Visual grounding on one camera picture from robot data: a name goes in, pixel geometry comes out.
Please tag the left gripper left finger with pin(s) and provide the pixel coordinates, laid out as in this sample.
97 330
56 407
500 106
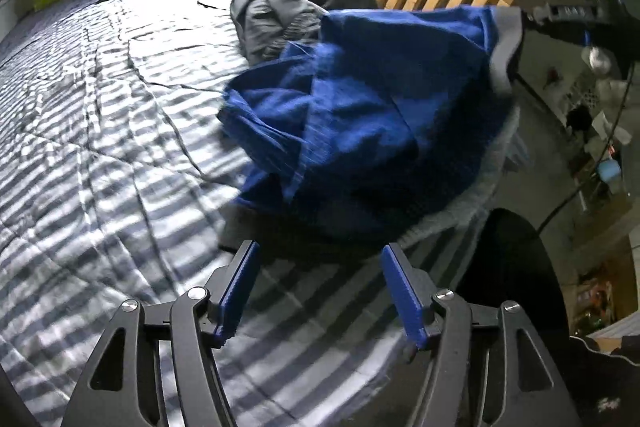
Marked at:
229 288

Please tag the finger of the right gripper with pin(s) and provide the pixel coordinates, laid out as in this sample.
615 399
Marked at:
567 21

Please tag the striped bed quilt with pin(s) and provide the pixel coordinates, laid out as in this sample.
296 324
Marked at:
116 183

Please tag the grey dark clothes pile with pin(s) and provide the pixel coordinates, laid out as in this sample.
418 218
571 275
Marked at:
264 27

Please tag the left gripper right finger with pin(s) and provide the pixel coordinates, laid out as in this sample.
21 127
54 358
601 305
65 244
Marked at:
412 292

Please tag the blue shorts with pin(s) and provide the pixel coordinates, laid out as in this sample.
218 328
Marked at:
393 123

